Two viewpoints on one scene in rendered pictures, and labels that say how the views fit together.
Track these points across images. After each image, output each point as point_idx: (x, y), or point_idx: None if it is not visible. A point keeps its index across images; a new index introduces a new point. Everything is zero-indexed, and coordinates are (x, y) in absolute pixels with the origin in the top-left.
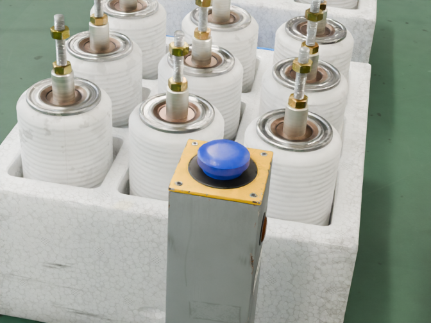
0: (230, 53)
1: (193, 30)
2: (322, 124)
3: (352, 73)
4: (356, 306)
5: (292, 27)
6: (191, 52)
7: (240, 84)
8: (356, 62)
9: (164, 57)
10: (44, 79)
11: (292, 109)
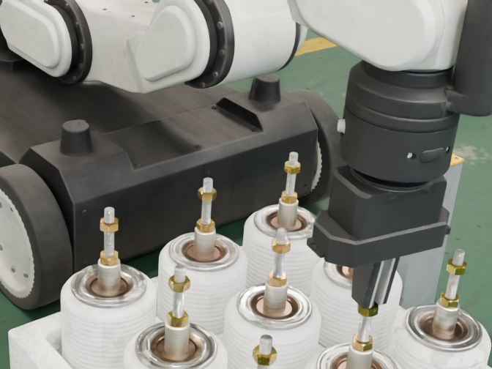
0: (240, 295)
1: (224, 353)
2: (261, 214)
3: (49, 329)
4: None
5: (128, 296)
6: (272, 317)
7: None
8: (19, 337)
9: (303, 329)
10: (452, 348)
11: (296, 199)
